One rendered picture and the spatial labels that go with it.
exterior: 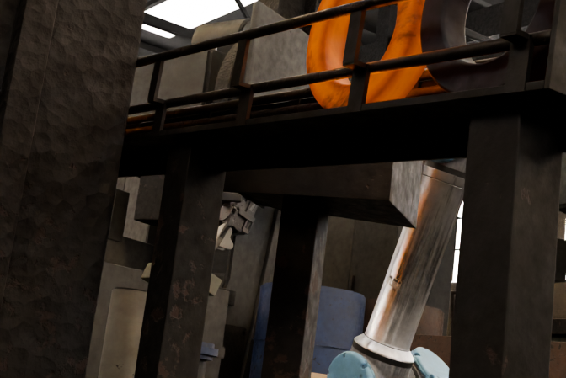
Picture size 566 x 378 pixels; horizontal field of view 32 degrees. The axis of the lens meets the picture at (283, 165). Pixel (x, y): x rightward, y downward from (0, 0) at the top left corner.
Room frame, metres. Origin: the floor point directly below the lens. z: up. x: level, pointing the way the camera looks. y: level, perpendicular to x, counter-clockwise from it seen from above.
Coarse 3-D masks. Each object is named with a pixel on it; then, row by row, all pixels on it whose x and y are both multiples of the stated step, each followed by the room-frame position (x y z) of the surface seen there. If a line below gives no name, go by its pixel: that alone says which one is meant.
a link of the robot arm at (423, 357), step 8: (416, 352) 2.45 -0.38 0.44; (424, 352) 2.48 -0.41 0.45; (432, 352) 2.52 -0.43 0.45; (416, 360) 2.43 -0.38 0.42; (424, 360) 2.44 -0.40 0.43; (432, 360) 2.48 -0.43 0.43; (440, 360) 2.51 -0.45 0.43; (416, 368) 2.43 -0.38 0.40; (424, 368) 2.42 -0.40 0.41; (432, 368) 2.44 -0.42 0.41; (440, 368) 2.48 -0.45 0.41; (448, 368) 2.51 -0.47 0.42; (416, 376) 2.41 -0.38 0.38; (424, 376) 2.41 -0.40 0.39; (432, 376) 2.42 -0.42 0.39; (440, 376) 2.44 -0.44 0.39; (448, 376) 2.48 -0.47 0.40
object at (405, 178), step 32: (256, 192) 1.42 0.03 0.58; (288, 192) 1.40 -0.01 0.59; (320, 192) 1.39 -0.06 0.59; (352, 192) 1.37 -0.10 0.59; (384, 192) 1.35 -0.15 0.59; (416, 192) 1.52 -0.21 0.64; (288, 224) 1.48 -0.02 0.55; (320, 224) 1.48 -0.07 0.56; (416, 224) 1.54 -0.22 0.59; (288, 256) 1.48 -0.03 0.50; (320, 256) 1.50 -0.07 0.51; (288, 288) 1.47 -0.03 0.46; (320, 288) 1.51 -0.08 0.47; (288, 320) 1.47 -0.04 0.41; (288, 352) 1.47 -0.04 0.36
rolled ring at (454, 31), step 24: (432, 0) 0.90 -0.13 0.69; (456, 0) 0.90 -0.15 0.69; (552, 0) 0.78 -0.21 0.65; (432, 24) 0.90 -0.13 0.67; (456, 24) 0.90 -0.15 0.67; (432, 48) 0.90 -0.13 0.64; (432, 72) 0.90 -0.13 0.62; (456, 72) 0.87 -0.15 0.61; (480, 72) 0.84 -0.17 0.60; (504, 72) 0.82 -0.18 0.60
